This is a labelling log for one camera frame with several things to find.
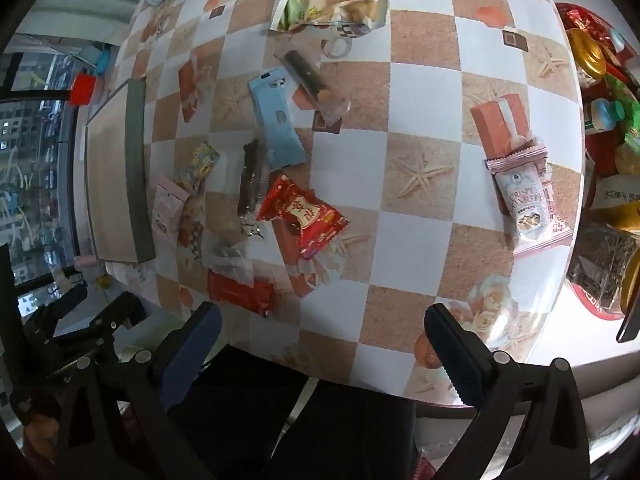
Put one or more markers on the translucent white snack packet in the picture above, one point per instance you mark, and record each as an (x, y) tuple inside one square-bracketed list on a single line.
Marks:
[(230, 262)]

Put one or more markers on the person's dark trousers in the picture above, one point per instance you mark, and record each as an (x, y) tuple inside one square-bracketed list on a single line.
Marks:
[(300, 435)]

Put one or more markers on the small bottle blue cap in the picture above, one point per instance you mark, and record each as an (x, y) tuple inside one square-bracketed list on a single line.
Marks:
[(602, 115)]

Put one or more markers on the clear bag of seeds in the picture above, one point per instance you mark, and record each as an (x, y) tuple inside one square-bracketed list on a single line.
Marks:
[(595, 265)]

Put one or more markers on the plain red snack packet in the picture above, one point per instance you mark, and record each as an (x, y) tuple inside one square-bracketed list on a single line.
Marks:
[(240, 292)]

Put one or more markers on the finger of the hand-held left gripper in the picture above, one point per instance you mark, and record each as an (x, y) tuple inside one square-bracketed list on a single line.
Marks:
[(117, 315), (60, 310)]

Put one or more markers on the small colourful candy packet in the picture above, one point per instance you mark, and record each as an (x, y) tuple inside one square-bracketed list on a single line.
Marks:
[(201, 165)]

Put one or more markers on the light blue snack packet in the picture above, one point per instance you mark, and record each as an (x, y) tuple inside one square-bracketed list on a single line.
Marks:
[(277, 120)]

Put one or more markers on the pale pink candy packet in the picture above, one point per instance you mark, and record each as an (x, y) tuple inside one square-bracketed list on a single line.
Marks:
[(167, 207)]

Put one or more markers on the clear wrapper dark bar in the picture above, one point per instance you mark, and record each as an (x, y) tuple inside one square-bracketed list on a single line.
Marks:
[(250, 180)]

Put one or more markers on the clear packet dark stick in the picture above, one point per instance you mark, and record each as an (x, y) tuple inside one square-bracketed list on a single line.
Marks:
[(307, 75)]

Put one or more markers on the red plastic cup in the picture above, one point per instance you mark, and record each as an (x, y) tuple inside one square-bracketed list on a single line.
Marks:
[(82, 89)]

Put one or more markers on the pink white biscuit packet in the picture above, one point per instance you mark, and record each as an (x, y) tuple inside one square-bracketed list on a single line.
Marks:
[(530, 200)]

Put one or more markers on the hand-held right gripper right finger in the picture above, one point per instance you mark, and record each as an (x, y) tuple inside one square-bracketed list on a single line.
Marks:
[(452, 355)]

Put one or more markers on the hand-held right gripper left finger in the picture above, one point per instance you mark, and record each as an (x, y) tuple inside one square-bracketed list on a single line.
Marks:
[(192, 355)]

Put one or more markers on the red packet yellow label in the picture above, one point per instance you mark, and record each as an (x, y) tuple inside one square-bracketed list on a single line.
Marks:
[(300, 212)]

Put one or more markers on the gold ingot candy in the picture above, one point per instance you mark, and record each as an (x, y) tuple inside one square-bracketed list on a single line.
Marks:
[(587, 55)]

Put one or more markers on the patterned brown candy packet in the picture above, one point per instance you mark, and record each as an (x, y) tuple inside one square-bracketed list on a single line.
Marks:
[(192, 230)]

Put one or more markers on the red snack tray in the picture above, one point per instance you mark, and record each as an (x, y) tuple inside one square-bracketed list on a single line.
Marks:
[(590, 152)]

